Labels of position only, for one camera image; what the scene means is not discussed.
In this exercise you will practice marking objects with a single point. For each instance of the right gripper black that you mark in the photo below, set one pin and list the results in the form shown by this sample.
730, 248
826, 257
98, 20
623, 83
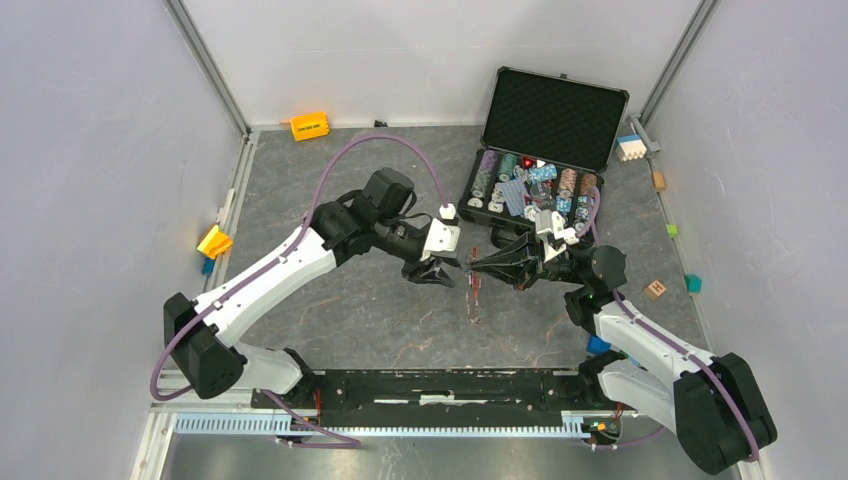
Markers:
513, 263

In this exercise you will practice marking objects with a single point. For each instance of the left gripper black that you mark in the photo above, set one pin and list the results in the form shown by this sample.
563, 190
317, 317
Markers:
416, 272

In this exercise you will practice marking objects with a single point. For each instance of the red handled keyring tool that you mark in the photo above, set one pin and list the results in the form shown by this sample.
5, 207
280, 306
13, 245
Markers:
474, 283

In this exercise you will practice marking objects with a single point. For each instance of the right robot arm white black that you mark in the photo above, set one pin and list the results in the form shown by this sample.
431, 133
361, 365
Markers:
712, 404

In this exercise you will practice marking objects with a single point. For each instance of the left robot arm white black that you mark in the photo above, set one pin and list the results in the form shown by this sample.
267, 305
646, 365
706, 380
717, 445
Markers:
203, 335

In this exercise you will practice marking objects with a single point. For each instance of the blue green white brick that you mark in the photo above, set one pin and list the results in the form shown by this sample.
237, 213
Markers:
597, 346

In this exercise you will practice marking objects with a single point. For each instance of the black poker chip case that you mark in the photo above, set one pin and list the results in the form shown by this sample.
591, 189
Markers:
545, 144

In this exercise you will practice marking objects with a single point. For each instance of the wooden letter cube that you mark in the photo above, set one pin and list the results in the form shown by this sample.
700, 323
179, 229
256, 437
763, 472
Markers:
655, 289

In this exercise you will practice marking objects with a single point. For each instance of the white blue toy block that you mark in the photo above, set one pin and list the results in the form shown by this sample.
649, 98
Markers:
630, 147

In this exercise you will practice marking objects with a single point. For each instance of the small wooden cube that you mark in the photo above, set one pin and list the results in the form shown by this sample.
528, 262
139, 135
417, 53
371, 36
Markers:
659, 181

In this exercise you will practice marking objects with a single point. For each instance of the teal small cube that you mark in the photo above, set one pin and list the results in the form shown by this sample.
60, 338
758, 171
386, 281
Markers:
693, 283

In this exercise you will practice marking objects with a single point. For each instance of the orange yellow toy block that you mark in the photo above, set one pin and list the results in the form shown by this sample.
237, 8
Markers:
309, 126

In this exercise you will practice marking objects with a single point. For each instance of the yellow orange block left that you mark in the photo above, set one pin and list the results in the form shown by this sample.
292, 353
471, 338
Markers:
214, 243

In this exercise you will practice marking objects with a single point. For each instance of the blue small block left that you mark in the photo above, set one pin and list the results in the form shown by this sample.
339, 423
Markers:
208, 267

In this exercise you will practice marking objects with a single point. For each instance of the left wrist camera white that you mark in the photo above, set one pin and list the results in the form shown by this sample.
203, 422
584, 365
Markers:
443, 235

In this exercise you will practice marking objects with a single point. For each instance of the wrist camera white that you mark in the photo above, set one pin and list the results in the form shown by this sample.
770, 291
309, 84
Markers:
554, 236
443, 235

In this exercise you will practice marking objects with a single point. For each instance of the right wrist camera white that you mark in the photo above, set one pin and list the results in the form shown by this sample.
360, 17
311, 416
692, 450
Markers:
554, 236

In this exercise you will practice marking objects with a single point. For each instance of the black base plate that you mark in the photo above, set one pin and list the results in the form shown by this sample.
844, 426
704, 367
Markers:
519, 397

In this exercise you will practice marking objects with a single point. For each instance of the white toothed cable rail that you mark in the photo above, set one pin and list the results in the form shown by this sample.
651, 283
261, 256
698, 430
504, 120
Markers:
280, 424

